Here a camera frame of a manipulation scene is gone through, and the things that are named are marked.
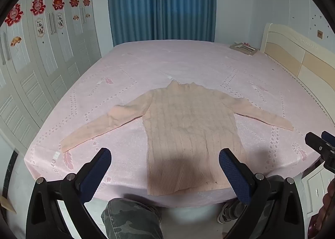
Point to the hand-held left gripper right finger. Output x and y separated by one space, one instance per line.
233 173

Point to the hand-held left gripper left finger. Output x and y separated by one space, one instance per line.
95 173

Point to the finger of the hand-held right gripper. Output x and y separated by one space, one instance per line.
316 143
329 138

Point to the pink knit sweater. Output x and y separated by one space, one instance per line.
183 129

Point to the person's right hand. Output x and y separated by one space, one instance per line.
328 207

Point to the white nightstand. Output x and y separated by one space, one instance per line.
315 186

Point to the grey shoe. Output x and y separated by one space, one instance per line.
229 210

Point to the camouflage pants leg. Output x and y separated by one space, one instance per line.
130 218

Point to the cream wooden headboard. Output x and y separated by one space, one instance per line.
295 56

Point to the brown cardboard piece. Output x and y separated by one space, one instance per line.
7 205

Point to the white wardrobe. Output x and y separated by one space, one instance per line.
39 71

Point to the bed with pink sheet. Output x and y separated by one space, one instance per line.
146 66

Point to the white picture plaque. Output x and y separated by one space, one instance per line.
60 20
40 28

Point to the red paper decal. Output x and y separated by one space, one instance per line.
74 0
86 0
38 7
13 14
58 2

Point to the blue curtain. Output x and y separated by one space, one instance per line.
162 3

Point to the wall socket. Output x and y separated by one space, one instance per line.
320 34

